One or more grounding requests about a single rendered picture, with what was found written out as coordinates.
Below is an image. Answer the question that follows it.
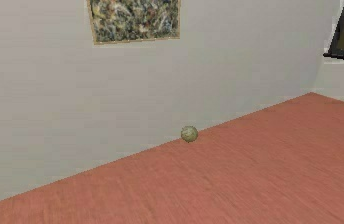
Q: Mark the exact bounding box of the small green ball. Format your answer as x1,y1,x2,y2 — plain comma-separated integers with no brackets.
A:
180,125,200,144

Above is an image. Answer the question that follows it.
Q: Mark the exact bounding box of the framed abstract speckled painting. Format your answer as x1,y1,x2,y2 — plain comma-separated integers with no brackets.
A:
86,0,182,46

